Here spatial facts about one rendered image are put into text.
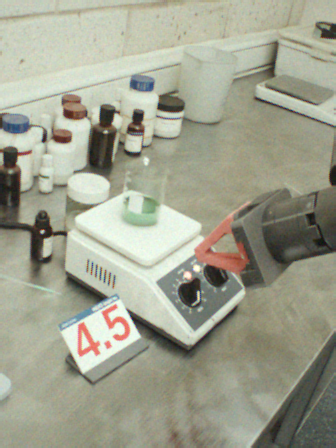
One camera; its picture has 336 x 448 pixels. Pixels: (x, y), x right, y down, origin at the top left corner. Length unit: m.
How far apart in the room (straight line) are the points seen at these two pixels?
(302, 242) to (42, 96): 0.68
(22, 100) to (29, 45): 0.11
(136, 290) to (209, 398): 0.15
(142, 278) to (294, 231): 0.22
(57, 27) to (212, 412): 0.76
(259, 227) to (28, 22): 0.67
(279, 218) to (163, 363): 0.23
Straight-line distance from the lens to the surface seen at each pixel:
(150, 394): 0.62
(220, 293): 0.71
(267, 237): 0.51
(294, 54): 1.79
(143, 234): 0.69
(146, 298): 0.66
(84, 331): 0.63
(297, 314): 0.78
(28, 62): 1.09
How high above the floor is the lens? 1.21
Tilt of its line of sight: 31 degrees down
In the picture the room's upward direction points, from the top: 11 degrees clockwise
